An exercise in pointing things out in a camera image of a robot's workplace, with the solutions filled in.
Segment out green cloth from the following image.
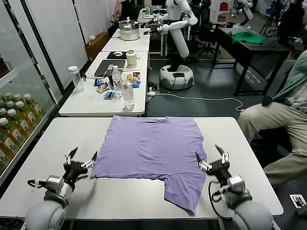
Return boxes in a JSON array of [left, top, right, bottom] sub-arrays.
[[232, 31, 267, 45]]

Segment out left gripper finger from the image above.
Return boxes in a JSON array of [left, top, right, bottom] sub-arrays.
[[81, 151, 98, 172], [64, 147, 79, 165]]

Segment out clear tumbler white lid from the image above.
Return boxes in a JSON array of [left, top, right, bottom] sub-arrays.
[[68, 66, 85, 93]]

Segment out white table with steamer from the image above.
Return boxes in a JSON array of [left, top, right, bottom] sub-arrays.
[[101, 28, 151, 52]]

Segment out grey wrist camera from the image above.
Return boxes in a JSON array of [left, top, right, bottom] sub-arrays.
[[227, 176, 246, 193], [45, 175, 65, 192]]

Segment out black table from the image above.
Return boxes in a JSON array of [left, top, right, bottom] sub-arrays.
[[212, 27, 292, 96]]

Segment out white floor cable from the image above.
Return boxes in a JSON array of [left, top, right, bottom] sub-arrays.
[[154, 92, 245, 112]]

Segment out white charger cable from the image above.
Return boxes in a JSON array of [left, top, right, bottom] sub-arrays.
[[85, 69, 108, 79]]

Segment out black tripod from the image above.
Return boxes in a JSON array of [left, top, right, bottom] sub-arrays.
[[259, 13, 280, 36]]

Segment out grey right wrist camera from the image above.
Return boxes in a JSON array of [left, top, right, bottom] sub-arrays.
[[227, 176, 246, 193]]

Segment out cream steamer pot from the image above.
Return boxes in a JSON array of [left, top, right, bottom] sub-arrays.
[[118, 17, 141, 41]]

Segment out blue bin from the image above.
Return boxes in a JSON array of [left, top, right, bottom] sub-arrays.
[[260, 7, 276, 16]]

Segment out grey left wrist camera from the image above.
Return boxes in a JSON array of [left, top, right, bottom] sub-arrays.
[[45, 175, 65, 192]]

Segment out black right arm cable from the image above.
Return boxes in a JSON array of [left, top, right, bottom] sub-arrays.
[[207, 181, 227, 218]]

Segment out person in pink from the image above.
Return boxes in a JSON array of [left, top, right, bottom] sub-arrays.
[[114, 0, 124, 22]]

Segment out white humanoid robot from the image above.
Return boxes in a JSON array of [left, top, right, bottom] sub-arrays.
[[143, 0, 199, 91]]

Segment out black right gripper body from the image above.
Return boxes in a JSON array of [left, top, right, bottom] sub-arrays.
[[207, 159, 232, 183]]

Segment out red label water bottle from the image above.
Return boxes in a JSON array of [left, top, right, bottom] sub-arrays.
[[111, 66, 123, 98]]

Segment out grey laptop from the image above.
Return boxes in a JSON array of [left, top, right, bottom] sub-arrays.
[[94, 59, 127, 78]]

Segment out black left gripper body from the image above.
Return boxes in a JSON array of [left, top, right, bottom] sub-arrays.
[[62, 161, 88, 185]]

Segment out white shelf red boxes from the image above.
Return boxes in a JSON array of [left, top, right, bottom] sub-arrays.
[[210, 0, 232, 23]]

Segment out cardboard box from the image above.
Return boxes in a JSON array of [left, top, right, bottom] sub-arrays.
[[84, 32, 110, 62]]

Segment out white side table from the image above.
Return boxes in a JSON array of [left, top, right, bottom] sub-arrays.
[[58, 51, 149, 118]]

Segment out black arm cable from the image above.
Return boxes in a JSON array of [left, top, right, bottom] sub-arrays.
[[207, 181, 227, 218], [27, 179, 48, 190]]

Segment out person in dark clothes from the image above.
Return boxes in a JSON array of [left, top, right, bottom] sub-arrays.
[[279, 0, 307, 46]]

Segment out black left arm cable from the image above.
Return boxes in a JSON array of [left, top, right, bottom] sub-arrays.
[[27, 179, 48, 190]]

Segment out floor socket box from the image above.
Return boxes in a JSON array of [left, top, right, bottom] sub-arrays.
[[289, 194, 307, 209]]

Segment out seated person green jacket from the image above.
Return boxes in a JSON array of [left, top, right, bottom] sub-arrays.
[[237, 50, 307, 186]]

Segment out black mouse pad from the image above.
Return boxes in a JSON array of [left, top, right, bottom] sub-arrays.
[[106, 51, 128, 60]]

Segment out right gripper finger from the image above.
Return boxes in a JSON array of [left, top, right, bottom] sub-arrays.
[[215, 144, 230, 165], [196, 153, 213, 171]]

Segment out purple t-shirt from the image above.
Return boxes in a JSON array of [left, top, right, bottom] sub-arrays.
[[90, 115, 208, 216]]

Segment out glass display fridge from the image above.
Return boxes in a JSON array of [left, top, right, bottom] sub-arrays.
[[0, 0, 63, 185]]

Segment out cream jug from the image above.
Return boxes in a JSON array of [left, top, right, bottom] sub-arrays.
[[126, 49, 141, 69]]

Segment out large clear water bottle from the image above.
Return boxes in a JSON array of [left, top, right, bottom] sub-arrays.
[[122, 80, 135, 110]]

